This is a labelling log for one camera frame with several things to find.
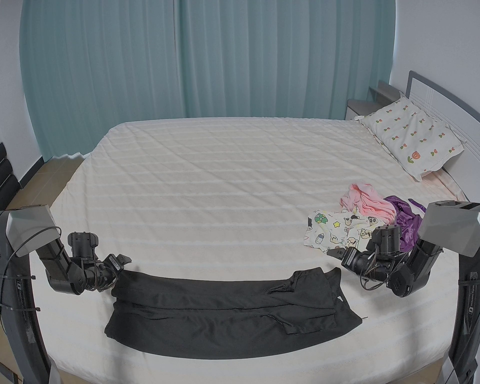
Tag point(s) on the pink garment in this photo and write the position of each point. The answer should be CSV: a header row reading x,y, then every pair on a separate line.
x,y
371,204

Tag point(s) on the white printed garment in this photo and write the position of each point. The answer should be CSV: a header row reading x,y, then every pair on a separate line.
x,y
337,232

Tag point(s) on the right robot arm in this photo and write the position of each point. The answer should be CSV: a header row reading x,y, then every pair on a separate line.
x,y
435,236

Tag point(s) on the purple satin garment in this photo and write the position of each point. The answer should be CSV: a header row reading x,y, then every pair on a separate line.
x,y
407,225

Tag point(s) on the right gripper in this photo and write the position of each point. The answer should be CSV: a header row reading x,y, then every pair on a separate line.
x,y
356,261

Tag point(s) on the black chest of drawers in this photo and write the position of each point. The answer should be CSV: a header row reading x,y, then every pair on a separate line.
x,y
7,180

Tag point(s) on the bed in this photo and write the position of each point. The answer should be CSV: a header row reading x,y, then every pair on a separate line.
x,y
225,157

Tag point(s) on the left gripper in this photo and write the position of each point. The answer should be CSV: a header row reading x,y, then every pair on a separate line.
x,y
111,272

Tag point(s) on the grey bedside table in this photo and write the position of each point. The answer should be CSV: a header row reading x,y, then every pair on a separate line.
x,y
356,107

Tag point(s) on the black T-shirt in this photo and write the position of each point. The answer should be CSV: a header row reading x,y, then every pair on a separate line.
x,y
225,315

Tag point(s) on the blue-green curtain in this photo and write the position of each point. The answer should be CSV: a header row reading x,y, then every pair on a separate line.
x,y
97,75
292,56

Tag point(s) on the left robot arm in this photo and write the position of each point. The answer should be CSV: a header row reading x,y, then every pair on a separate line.
x,y
22,300

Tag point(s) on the white printed pillow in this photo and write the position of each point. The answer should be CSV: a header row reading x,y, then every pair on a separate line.
x,y
408,135

